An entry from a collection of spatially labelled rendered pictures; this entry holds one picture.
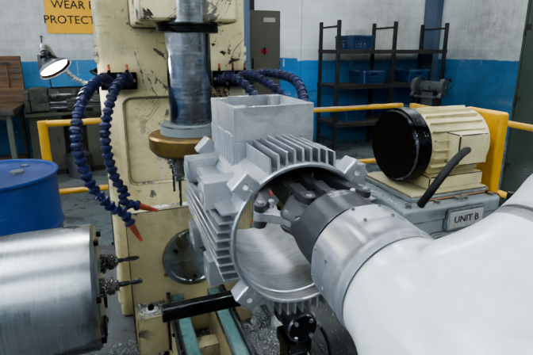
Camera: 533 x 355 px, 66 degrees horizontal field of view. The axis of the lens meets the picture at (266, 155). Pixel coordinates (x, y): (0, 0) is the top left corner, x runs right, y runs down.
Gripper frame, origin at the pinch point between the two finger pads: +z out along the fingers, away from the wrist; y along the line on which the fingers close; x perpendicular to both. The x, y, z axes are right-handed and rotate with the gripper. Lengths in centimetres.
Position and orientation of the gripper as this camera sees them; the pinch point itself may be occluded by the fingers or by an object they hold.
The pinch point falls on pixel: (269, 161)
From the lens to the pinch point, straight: 51.9
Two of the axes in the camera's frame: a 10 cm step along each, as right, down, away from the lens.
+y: -9.4, 0.8, -3.4
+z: -3.4, -3.4, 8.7
